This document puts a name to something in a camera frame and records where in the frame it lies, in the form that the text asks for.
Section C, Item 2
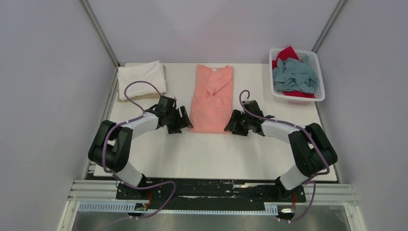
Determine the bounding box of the folded white t shirt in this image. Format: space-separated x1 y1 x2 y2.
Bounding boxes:
117 60 168 102

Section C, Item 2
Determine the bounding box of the right aluminium frame post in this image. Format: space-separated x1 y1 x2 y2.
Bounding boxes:
312 0 348 53

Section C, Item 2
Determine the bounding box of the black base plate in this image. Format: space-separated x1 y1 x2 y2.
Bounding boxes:
116 178 306 211

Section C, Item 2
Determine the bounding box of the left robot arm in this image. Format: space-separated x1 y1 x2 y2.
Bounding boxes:
88 96 193 199

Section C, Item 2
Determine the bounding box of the grey blue t shirt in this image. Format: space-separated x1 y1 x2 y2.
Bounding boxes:
272 55 319 94

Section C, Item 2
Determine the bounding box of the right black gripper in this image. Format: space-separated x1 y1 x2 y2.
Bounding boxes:
225 110 252 136

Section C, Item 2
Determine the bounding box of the white slotted cable duct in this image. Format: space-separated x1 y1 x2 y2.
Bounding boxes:
77 201 278 216

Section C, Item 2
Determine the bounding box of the left aluminium frame post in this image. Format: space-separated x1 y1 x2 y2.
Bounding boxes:
79 0 120 68

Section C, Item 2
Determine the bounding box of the white plastic basket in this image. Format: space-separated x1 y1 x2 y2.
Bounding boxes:
269 48 325 105

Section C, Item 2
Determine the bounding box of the red t shirt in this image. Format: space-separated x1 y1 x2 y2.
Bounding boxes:
272 46 315 98

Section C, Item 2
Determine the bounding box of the salmon pink t shirt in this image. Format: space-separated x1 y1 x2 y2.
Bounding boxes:
189 64 234 134

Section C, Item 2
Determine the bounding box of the purple cable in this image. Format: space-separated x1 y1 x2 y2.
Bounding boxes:
101 80 177 220
239 90 331 223

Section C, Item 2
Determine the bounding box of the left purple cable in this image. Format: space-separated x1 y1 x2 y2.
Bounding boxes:
101 80 177 220

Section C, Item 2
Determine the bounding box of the aluminium frame post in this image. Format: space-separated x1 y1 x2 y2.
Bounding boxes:
312 0 348 53
79 0 120 68

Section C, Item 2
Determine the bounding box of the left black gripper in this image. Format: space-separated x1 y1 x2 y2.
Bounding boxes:
166 106 194 135

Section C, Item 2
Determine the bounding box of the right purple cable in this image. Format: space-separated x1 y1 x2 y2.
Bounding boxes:
239 90 331 223

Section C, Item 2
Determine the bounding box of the folded beige t shirt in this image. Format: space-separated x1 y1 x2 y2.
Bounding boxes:
116 64 167 103

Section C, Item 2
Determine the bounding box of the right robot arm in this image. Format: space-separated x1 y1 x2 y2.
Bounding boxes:
224 100 338 201

